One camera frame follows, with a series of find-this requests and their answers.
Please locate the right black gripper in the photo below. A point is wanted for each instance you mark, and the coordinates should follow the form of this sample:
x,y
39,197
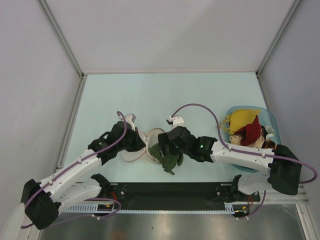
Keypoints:
x,y
164,140

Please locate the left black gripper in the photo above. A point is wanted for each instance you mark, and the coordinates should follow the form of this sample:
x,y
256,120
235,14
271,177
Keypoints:
x,y
138,142

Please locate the round beige mesh laundry bag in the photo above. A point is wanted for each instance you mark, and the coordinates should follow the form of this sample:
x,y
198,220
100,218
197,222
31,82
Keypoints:
x,y
150,139

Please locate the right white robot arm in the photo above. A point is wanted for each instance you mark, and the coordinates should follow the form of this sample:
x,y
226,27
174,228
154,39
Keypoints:
x,y
273,170

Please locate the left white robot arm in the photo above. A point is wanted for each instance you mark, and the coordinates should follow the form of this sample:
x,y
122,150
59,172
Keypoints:
x,y
46,199

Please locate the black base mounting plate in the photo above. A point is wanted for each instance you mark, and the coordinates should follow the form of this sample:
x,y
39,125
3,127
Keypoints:
x,y
175,196

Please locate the beige garment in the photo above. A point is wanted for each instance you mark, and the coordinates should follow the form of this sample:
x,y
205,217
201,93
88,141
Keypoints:
x,y
237,140

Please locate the yellow garment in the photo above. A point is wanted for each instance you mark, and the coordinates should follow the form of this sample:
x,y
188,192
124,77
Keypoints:
x,y
238,119

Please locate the red lace garment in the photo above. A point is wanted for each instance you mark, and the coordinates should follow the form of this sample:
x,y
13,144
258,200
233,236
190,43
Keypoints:
x,y
250,133

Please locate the orange black garment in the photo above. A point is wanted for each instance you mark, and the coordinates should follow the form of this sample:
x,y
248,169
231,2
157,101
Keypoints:
x,y
269,144

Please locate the translucent blue plastic basket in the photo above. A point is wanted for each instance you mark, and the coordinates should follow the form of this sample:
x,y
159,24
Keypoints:
x,y
269,128

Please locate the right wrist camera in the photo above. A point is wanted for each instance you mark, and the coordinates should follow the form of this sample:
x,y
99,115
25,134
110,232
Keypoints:
x,y
175,121

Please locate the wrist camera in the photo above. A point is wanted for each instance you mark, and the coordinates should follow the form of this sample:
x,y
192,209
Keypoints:
x,y
130,119
175,121

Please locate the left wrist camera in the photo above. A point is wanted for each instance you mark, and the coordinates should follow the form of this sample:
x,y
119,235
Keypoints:
x,y
130,119

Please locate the white slotted cable duct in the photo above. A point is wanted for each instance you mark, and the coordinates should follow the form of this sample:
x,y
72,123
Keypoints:
x,y
106,208

